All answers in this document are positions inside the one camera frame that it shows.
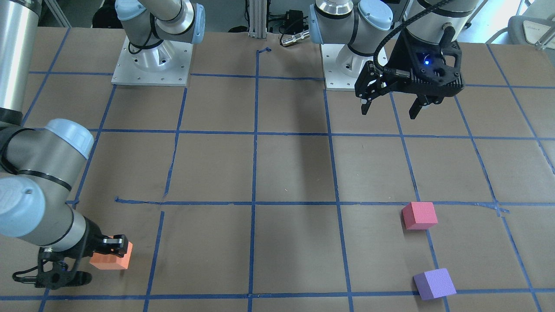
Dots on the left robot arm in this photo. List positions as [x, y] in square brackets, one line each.
[368, 26]

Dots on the purple foam block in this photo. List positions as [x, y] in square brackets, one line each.
[434, 284]

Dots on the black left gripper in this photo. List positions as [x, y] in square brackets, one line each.
[399, 57]

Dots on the pink foam block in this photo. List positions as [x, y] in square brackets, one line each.
[419, 215]

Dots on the aluminium frame post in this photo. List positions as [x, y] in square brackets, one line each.
[257, 18]

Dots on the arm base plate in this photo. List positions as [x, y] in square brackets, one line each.
[165, 65]
[341, 66]

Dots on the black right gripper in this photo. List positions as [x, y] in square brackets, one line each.
[92, 242]

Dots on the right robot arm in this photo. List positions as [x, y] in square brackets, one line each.
[42, 166]

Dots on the orange foam block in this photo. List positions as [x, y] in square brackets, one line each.
[112, 262]

